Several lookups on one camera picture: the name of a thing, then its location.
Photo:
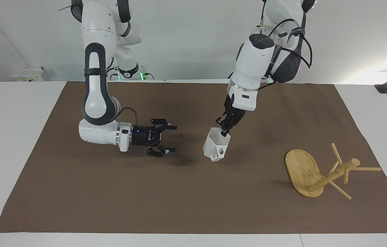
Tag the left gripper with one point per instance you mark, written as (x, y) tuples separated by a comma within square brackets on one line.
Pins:
[(232, 111)]

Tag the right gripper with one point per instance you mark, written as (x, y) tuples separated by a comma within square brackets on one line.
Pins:
[(143, 135)]

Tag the white angular cup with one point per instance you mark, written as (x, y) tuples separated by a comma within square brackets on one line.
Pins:
[(215, 145)]

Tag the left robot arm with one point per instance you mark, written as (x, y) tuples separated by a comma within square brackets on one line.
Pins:
[(255, 58)]

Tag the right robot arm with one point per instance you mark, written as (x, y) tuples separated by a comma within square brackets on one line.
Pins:
[(94, 99)]

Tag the wooden cup rack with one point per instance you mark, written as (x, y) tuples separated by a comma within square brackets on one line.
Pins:
[(301, 171)]

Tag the white electrical box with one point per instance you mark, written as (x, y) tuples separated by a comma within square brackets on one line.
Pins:
[(28, 73)]

